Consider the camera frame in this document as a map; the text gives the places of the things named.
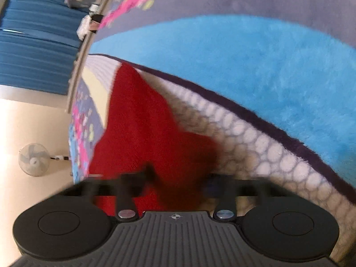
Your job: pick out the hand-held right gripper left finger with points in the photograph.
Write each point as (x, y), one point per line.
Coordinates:
(125, 198)

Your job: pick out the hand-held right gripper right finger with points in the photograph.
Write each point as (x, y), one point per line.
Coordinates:
(225, 198)

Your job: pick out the red knit sweater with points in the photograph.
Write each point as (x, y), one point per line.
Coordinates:
(139, 133)

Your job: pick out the white standing fan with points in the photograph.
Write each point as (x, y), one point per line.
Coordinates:
(32, 159)

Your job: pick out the striped floral fleece blanket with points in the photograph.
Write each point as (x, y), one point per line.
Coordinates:
(250, 69)

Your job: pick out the blue curtain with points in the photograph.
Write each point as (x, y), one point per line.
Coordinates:
(36, 47)

